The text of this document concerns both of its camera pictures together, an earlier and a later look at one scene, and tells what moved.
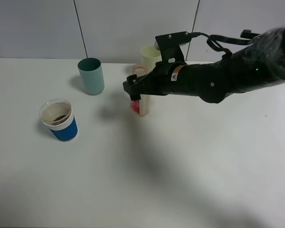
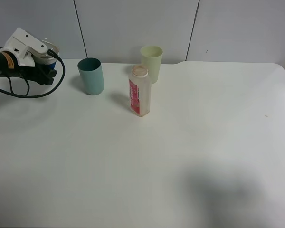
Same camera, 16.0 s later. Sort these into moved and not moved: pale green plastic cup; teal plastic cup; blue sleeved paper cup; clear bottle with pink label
Moved: blue sleeved paper cup
Not moved: pale green plastic cup; teal plastic cup; clear bottle with pink label
